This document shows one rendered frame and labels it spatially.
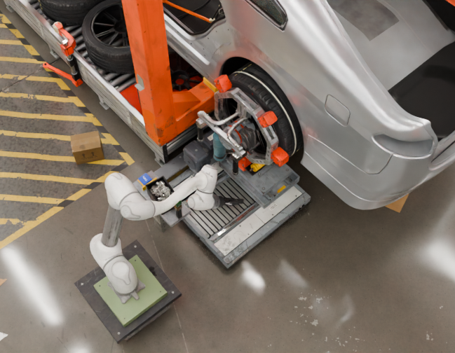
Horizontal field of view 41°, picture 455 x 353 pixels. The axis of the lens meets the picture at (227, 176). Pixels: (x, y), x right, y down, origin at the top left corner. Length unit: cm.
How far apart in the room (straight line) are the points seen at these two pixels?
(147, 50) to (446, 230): 258
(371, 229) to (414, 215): 36
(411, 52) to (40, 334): 316
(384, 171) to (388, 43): 126
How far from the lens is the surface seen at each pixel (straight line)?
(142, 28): 344
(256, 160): 406
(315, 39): 327
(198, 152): 441
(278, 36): 341
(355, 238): 461
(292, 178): 462
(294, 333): 428
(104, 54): 497
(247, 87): 379
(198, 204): 376
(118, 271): 379
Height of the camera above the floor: 407
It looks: 59 degrees down
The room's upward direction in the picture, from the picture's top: straight up
